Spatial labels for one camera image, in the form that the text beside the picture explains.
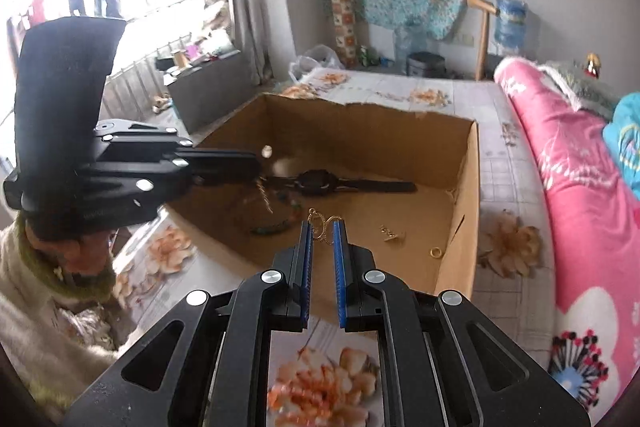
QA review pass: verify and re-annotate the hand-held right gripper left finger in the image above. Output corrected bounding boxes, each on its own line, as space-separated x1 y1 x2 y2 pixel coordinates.
62 221 315 427

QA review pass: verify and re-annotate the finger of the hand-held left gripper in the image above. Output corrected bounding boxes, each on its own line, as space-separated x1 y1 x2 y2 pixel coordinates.
80 162 261 228
95 119 261 168

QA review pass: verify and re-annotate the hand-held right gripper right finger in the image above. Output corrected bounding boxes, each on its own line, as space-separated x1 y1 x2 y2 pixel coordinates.
332 219 583 427

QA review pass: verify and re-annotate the gold chain bracelet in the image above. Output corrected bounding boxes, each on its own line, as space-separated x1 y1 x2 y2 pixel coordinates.
306 208 346 248

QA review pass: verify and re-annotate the green bead bracelet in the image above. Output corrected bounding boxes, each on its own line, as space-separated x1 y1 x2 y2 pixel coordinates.
250 179 303 238

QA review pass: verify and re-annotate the brown cardboard box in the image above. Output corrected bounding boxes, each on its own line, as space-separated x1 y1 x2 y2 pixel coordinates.
167 93 481 303

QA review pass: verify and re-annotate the person's left forearm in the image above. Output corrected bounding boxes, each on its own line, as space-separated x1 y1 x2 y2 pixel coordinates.
0 212 133 413

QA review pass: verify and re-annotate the white balcony railing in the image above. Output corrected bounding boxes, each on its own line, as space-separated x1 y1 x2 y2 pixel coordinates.
102 34 201 118

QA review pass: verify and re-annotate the gold drop earring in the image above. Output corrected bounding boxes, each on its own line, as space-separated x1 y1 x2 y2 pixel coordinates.
379 224 407 245

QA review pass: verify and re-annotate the dark cabinet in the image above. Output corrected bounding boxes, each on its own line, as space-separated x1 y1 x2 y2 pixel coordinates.
165 49 243 134

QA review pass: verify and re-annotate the black wristwatch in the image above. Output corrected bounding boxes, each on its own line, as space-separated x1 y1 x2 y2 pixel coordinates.
272 169 418 196

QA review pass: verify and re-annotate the clear plastic bag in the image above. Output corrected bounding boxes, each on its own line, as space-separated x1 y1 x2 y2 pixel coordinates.
289 46 346 82

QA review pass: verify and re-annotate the rolled patterned mat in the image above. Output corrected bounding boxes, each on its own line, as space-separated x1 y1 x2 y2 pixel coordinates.
328 0 362 68

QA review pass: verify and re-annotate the grey bucket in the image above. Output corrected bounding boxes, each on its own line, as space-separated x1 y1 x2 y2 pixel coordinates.
406 52 447 78

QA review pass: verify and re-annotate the pink floral blanket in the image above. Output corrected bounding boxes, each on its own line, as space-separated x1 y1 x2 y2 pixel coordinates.
494 57 640 413

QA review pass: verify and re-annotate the clear water bottle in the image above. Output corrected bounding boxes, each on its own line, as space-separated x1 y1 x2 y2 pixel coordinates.
394 24 428 70

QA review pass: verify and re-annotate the grey knitted blanket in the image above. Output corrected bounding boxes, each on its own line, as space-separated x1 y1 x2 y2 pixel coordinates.
537 61 618 120

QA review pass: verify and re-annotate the blue water bottle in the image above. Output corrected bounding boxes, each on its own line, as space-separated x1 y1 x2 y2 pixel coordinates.
495 0 528 55

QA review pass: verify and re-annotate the teal blanket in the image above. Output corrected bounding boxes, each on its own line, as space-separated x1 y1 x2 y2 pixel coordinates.
602 92 640 202

